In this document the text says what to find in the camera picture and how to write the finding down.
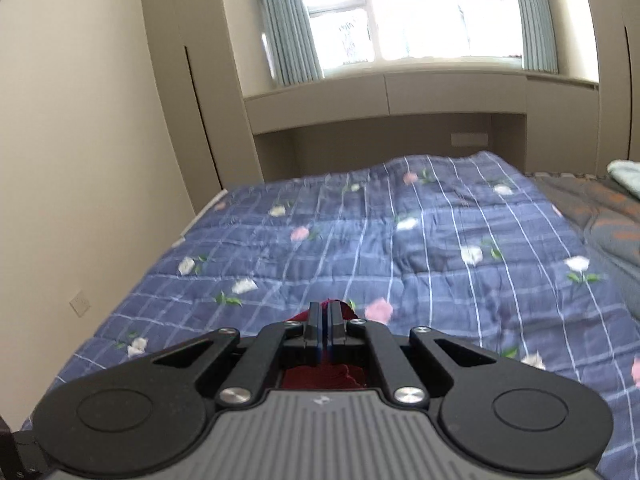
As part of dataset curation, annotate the red long sleeve shirt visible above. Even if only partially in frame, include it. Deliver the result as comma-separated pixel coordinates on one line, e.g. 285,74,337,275
279,299,367,390

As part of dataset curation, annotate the blue plaid floral quilt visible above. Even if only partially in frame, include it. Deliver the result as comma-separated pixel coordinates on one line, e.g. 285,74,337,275
53,152,639,479

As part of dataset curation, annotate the white socket under desk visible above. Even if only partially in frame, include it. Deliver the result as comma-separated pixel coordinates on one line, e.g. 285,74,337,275
450,132,490,148

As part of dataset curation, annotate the beige window desk cabinet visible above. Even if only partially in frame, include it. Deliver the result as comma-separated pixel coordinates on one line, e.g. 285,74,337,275
245,68,600,181

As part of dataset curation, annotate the left teal curtain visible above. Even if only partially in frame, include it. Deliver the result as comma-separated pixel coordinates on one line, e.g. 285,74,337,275
260,0,322,87

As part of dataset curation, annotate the teal curtain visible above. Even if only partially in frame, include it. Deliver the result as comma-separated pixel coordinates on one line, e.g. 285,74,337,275
518,0,559,74
260,0,322,87

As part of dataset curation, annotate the dark quilted mattress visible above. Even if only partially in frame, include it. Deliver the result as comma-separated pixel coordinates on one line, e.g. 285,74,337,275
528,172,639,282

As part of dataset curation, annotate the beige left wardrobe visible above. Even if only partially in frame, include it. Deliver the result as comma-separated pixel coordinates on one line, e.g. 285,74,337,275
141,0,262,209

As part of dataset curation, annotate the beige wardrobe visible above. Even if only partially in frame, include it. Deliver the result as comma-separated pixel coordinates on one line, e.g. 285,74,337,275
588,0,639,174
141,0,262,209

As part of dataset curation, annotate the window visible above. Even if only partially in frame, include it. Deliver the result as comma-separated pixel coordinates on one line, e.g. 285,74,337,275
303,0,523,76

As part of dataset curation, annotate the light floral pillow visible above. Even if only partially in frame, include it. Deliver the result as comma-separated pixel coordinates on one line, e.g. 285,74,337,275
608,159,640,198

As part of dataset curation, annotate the right teal curtain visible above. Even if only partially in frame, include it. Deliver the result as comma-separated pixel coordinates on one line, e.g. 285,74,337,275
518,0,559,74

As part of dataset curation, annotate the beige right wardrobe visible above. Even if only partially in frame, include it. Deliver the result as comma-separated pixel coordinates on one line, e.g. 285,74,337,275
588,0,639,174

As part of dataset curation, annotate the white wall socket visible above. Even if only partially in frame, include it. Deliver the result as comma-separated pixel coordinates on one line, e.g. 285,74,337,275
70,290,91,318

